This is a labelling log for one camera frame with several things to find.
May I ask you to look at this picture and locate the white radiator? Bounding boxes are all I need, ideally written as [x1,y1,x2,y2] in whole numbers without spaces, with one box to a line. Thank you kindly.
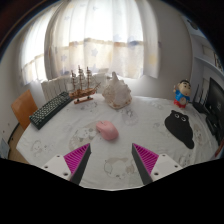
[40,71,111,103]

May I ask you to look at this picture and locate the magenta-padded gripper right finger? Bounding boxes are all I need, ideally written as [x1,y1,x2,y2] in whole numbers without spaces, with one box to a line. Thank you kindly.
[131,142,184,186]

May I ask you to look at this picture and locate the black computer monitor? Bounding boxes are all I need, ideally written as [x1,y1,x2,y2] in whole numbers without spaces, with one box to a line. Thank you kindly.
[203,77,224,143]

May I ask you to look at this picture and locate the large white conch shell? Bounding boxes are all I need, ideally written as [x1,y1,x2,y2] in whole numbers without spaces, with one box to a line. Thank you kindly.
[101,71,133,110]

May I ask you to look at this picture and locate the black router with antennas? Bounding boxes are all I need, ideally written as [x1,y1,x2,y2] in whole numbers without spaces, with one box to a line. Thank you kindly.
[192,83,211,115]

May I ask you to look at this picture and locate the black cat-shaped mouse pad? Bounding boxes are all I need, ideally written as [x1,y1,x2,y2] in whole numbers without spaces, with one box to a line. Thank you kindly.
[164,109,195,150]

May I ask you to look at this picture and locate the wooden model sailing ship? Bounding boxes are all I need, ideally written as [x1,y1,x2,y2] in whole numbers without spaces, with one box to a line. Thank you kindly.
[68,64,102,105]

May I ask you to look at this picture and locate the pink computer mouse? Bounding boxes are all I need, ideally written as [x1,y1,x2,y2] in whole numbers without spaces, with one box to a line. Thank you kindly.
[95,120,120,141]

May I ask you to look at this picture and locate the white wall shelf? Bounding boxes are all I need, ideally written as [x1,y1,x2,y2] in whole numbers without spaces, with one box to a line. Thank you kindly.
[194,19,224,73]

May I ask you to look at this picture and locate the black computer keyboard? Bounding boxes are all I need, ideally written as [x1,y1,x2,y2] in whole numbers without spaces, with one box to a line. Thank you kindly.
[28,91,73,131]

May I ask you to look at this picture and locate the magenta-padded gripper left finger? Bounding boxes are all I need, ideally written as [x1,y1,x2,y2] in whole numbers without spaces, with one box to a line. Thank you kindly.
[42,142,92,186]

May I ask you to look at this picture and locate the orange wooden chair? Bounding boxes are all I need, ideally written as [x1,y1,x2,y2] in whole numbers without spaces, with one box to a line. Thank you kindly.
[7,89,39,164]

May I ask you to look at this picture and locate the white cartoon-print tablecloth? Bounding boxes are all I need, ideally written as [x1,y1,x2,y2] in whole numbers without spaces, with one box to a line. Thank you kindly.
[15,93,221,191]

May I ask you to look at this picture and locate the cartoon boy figurine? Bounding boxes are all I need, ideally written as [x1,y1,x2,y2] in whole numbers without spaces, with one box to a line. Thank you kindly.
[172,79,193,109]

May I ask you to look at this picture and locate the white star-print curtain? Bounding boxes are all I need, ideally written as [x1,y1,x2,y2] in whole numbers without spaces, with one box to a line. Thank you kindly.
[19,0,161,84]

